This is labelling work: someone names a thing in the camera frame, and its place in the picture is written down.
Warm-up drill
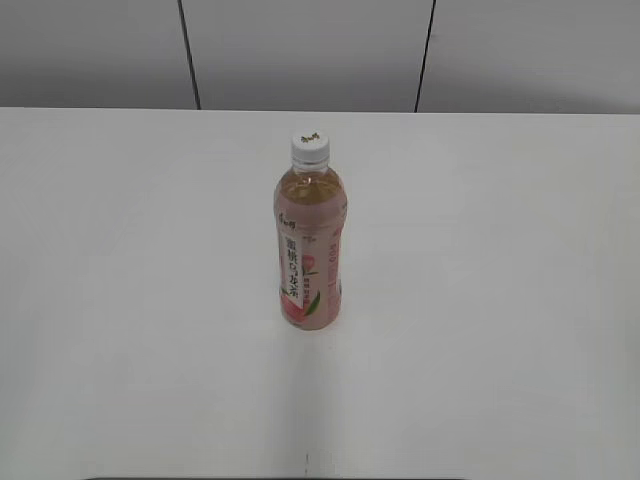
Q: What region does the pink label tea bottle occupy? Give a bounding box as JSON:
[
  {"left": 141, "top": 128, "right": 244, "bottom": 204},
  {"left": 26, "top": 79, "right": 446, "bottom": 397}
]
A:
[{"left": 274, "top": 159, "right": 348, "bottom": 331}]

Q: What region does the white bottle cap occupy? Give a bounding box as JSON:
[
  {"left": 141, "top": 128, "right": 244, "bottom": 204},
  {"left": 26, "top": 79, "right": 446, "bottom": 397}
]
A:
[{"left": 290, "top": 129, "right": 330, "bottom": 164}]

